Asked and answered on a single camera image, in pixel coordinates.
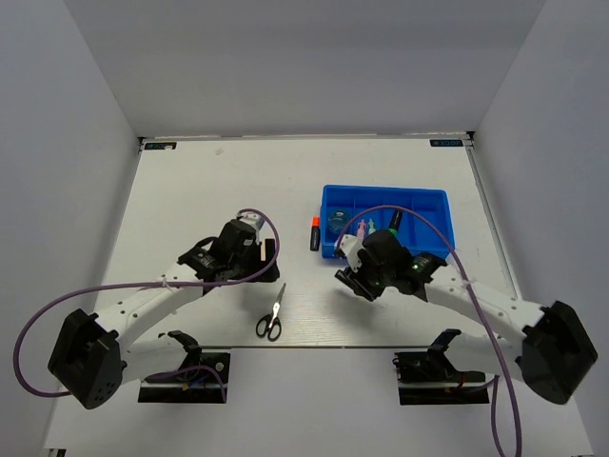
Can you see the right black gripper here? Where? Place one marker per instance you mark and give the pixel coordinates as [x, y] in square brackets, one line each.
[357, 279]

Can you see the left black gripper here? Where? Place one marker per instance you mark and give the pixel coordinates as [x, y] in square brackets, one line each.
[255, 248]

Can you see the green highlighter marker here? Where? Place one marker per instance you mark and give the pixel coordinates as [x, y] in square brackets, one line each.
[395, 222]

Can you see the pink translucent glue bottle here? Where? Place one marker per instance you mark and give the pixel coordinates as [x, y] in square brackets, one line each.
[361, 230]

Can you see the orange highlighter marker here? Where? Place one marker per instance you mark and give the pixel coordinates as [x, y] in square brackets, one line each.
[315, 234]

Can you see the blue compartment tray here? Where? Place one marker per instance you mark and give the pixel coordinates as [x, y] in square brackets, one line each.
[427, 226]

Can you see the black handled scissors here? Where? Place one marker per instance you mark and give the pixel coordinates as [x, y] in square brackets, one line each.
[269, 326]

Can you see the green translucent glue bottle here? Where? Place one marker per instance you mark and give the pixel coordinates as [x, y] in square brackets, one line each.
[371, 226]

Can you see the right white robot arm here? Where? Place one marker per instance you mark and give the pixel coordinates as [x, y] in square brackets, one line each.
[545, 347]

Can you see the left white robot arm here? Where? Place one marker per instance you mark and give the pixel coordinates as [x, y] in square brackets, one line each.
[97, 352]

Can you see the right corner label sticker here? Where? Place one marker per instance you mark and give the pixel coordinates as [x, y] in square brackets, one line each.
[446, 143]

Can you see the corner label sticker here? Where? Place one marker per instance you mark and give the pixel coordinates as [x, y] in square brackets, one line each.
[446, 143]
[160, 145]

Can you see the left corner label sticker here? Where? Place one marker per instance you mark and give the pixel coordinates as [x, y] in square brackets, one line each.
[160, 145]

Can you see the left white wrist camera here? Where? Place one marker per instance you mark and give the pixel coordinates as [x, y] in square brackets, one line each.
[252, 219]

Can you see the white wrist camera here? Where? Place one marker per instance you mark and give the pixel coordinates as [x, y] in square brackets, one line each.
[252, 219]
[348, 247]

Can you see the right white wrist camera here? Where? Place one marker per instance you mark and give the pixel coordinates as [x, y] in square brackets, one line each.
[348, 247]

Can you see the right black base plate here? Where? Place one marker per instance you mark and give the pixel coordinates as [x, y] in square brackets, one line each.
[423, 382]

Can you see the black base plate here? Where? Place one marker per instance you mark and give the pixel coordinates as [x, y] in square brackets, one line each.
[423, 382]
[206, 384]

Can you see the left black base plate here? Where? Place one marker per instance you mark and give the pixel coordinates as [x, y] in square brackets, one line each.
[206, 384]

